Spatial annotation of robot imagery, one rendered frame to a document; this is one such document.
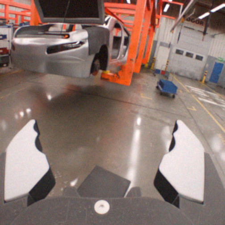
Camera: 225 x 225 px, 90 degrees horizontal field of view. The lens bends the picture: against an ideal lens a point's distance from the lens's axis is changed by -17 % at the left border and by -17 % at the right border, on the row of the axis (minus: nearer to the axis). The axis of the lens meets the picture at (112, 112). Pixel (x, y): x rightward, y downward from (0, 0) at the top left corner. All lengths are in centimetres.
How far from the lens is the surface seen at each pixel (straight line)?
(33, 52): 229
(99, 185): 113
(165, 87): 473
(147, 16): 493
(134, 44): 288
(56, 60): 208
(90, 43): 217
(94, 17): 291
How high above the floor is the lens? 130
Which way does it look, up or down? 28 degrees down
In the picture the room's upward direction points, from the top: 10 degrees clockwise
